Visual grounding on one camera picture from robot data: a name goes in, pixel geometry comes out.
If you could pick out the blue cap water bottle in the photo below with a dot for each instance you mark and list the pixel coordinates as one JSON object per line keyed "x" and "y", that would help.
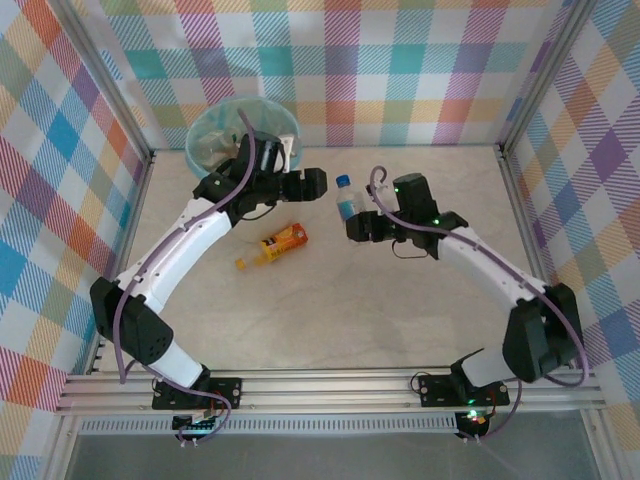
{"x": 350, "y": 202}

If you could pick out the orange juice bottle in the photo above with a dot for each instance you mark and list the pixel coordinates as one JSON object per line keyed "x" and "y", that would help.
{"x": 282, "y": 242}

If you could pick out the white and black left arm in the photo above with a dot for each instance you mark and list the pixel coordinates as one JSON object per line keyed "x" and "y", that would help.
{"x": 170, "y": 255}

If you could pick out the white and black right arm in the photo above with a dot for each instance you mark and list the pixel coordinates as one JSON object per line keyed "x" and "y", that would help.
{"x": 480, "y": 260}

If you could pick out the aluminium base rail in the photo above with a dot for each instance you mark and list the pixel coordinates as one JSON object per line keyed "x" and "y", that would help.
{"x": 325, "y": 395}

